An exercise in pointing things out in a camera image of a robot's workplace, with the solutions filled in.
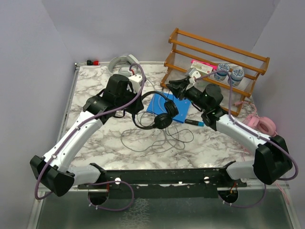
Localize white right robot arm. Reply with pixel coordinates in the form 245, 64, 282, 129
166, 77, 293, 187

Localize white green cardboard box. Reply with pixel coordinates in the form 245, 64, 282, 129
191, 62, 213, 76

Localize blue white jar right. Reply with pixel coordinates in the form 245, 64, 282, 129
228, 67, 245, 86

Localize blue white jar left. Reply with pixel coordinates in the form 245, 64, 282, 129
214, 63, 230, 81

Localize wooden two-tier rack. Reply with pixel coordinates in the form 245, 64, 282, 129
160, 28, 270, 102

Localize blue plastic board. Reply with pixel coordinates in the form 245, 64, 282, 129
146, 93, 191, 123

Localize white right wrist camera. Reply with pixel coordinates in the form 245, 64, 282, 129
185, 68, 201, 84

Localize blue black marker pen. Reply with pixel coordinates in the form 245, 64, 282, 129
184, 119, 204, 126

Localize pink headphones with cable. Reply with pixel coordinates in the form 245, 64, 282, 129
234, 101, 290, 206

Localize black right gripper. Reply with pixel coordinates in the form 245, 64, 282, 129
166, 77, 209, 112

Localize blue white jar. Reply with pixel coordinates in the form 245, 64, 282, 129
228, 67, 245, 86
214, 63, 230, 81

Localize black headphones with cable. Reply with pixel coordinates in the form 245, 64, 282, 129
132, 91, 190, 141

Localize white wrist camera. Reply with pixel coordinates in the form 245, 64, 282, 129
185, 68, 201, 84
127, 74, 143, 94

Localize red black emergency button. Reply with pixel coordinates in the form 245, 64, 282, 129
86, 60, 99, 66

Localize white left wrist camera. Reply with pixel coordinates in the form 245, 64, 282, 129
127, 74, 143, 94

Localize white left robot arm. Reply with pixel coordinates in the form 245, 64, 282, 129
30, 74, 145, 197

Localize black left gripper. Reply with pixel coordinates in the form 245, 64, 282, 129
116, 86, 144, 115

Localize grey white headphones with cable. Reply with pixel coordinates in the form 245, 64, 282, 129
107, 54, 186, 155

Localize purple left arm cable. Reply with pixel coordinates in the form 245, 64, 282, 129
34, 63, 147, 212

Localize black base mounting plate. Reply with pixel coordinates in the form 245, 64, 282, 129
78, 168, 247, 198

